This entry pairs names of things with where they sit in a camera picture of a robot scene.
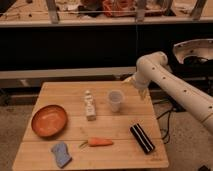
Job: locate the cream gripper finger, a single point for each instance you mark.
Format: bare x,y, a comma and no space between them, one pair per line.
143,93

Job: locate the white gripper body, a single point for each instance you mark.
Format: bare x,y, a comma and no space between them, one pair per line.
138,83

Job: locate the white squeeze bottle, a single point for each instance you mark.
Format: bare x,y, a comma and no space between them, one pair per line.
89,106

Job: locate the orange object on shelf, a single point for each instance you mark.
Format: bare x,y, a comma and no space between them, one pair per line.
118,8

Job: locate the orange toy carrot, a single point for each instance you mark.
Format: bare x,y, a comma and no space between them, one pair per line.
94,142

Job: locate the orange ceramic bowl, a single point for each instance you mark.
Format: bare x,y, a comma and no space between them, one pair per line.
49,121

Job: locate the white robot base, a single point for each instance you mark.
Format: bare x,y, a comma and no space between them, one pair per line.
195,57

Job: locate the black striped rectangular block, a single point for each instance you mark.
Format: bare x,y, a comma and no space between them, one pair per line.
142,138

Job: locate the translucent white cup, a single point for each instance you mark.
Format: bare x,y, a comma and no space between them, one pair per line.
115,99

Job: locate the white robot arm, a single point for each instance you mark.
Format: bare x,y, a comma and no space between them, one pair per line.
151,67

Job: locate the blue sponge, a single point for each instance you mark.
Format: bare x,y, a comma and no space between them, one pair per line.
62,157

